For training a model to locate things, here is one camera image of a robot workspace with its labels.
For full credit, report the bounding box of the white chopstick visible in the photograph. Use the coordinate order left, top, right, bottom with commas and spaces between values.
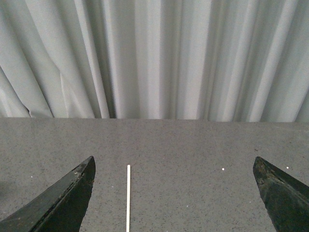
126, 164, 131, 232

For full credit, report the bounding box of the grey curtain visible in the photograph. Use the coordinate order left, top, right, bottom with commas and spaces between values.
0, 0, 309, 122

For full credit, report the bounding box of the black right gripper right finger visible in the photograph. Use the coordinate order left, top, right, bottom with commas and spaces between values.
253, 157, 309, 232

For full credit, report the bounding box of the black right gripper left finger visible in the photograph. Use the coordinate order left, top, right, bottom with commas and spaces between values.
0, 156, 96, 232

